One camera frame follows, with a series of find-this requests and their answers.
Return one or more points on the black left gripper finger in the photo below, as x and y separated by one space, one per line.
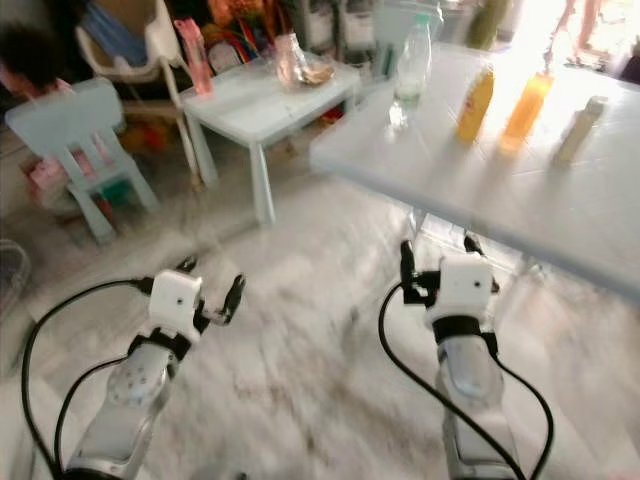
233 295
187 265

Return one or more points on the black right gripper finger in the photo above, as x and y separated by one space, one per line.
408 265
473 243

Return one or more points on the orange squeeze bottle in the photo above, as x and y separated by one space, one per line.
527 108

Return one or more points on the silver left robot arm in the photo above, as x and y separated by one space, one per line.
125 400

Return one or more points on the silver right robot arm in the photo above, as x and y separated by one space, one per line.
475 400

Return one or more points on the large white plastic table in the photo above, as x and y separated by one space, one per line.
490 190

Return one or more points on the yellow juice bottle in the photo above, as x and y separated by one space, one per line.
475 105

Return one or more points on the white plastic bottle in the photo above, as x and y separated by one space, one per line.
580 132

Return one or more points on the small light blue table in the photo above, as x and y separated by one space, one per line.
260 108

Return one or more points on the light blue child chair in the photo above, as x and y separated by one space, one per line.
72 125

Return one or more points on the clear plastic water bottle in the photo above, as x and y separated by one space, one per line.
412 65

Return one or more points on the white high chair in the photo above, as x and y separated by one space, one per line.
135 55

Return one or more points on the pale blue plastic chair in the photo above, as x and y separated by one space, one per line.
385 40

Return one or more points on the dark-haired child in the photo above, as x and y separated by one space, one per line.
30 55

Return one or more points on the person's bare legs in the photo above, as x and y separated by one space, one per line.
592 25

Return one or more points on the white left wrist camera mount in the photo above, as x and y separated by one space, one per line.
175 302

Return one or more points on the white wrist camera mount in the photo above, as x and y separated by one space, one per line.
460 285
175 302

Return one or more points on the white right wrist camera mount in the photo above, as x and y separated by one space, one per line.
460 285

